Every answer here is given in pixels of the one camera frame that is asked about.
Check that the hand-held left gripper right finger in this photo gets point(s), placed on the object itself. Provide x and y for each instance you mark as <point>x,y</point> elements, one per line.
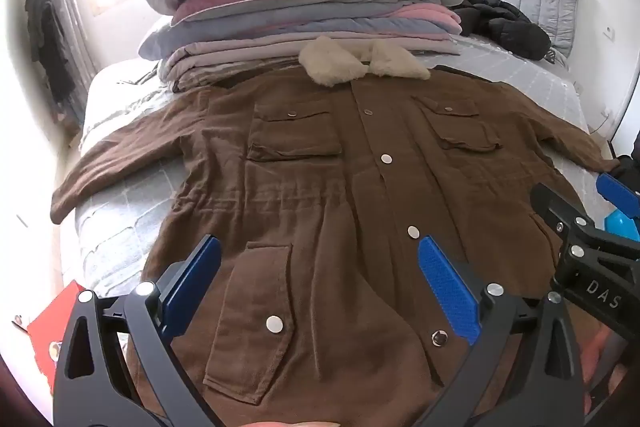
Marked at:
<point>450,292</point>

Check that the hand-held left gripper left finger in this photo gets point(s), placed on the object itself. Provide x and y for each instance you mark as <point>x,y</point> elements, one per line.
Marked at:
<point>192,287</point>

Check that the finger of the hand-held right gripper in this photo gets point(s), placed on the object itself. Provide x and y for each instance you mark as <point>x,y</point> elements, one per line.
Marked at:
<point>617,189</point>
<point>555,207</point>

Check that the brown jacket with fleece collar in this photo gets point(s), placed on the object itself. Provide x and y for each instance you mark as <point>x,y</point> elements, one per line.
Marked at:
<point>325,187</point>

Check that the dark hanging clothes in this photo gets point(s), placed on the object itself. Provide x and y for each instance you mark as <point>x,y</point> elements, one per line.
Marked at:
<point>47,37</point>

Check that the light blue plastic object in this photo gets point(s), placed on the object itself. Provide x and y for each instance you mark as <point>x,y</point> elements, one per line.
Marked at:
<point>622,227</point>

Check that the red paper bag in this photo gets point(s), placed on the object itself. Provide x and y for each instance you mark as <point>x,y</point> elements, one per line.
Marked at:
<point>47,332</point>

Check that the black puffer jacket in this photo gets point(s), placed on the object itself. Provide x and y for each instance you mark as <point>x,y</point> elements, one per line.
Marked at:
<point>510,29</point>

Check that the pink folded blanket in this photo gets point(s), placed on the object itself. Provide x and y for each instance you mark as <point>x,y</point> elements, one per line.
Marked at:
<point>430,14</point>

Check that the taupe folded blanket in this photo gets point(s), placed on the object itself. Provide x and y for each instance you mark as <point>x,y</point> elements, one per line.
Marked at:
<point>240,52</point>

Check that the blue-grey folded blanket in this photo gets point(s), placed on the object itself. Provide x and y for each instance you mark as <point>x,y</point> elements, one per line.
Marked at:
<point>250,24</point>

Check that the white wall socket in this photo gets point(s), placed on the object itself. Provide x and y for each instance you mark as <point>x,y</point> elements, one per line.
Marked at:
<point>608,32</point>

